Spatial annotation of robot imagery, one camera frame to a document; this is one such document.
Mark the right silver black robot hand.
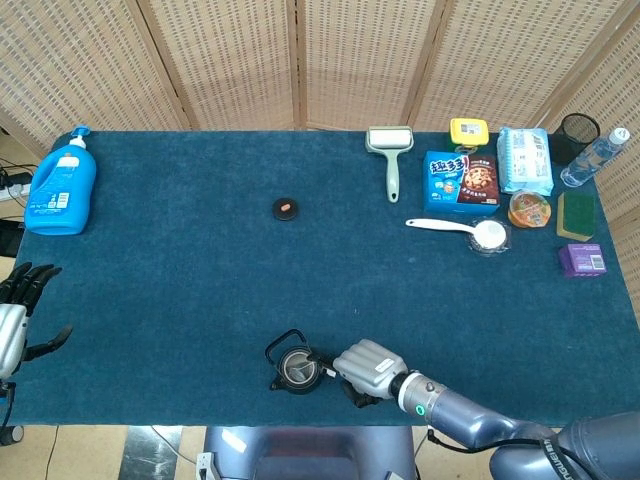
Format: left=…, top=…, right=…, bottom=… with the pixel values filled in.
left=304, top=338, right=410, bottom=409

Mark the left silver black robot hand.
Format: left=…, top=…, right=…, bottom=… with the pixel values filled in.
left=0, top=262, right=74, bottom=380

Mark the small black round lid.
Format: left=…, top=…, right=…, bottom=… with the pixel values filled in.
left=272, top=197, right=302, bottom=222

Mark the blue-grey robot torso base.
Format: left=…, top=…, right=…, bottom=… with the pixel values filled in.
left=202, top=425, right=417, bottom=480

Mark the blue detergent pump bottle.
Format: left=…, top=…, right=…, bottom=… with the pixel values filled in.
left=23, top=124, right=98, bottom=236

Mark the blue plush tablecloth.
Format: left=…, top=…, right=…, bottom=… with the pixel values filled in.
left=8, top=130, right=640, bottom=428

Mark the pale green lint roller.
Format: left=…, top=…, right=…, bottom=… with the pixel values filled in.
left=365, top=125, right=416, bottom=204

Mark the blue cookie box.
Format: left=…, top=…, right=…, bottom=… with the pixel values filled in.
left=423, top=150, right=501, bottom=216

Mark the orange jelly cup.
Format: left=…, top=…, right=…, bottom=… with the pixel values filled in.
left=507, top=189, right=553, bottom=230

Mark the small purple box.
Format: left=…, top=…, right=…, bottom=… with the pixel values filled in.
left=558, top=243, right=608, bottom=279

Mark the yellow lidded green container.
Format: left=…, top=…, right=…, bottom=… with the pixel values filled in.
left=449, top=117, right=491, bottom=151

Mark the light blue wet wipes pack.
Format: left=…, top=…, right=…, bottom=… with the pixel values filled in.
left=496, top=126, right=555, bottom=197

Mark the green yellow sponge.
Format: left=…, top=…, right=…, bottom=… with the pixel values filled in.
left=556, top=191, right=598, bottom=243

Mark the black mesh pen cup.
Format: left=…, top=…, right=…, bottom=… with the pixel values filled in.
left=548, top=112, right=601, bottom=167

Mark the clear plastic water bottle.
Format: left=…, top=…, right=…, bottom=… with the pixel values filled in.
left=559, top=126, right=631, bottom=189

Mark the woven wooden folding screen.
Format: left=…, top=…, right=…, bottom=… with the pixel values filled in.
left=0, top=0, right=640, bottom=311

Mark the black teapot with handle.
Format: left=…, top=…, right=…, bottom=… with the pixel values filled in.
left=264, top=328, right=326, bottom=396

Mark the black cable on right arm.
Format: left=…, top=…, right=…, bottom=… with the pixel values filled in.
left=427, top=427, right=556, bottom=454

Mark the white handled scrubber brush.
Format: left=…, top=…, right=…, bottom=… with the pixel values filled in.
left=404, top=217, right=512, bottom=257

